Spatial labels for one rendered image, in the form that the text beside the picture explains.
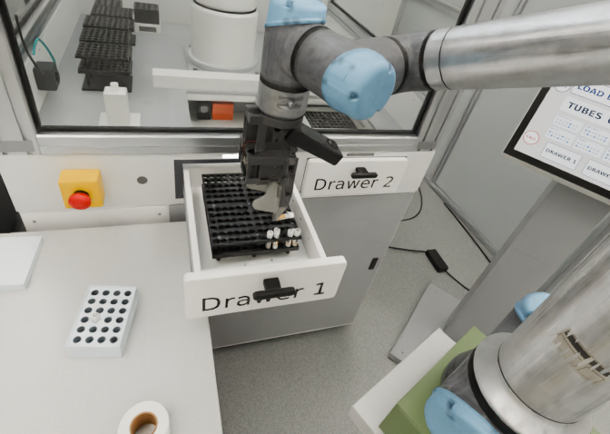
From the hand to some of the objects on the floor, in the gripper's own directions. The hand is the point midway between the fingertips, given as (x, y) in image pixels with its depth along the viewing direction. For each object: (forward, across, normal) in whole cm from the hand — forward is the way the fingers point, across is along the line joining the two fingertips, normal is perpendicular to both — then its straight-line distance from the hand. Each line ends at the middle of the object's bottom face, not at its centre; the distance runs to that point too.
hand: (276, 207), depth 70 cm
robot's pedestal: (+97, +37, +29) cm, 108 cm away
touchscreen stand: (+97, -6, +99) cm, 139 cm away
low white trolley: (+98, +8, -43) cm, 107 cm away
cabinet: (+98, -70, +3) cm, 120 cm away
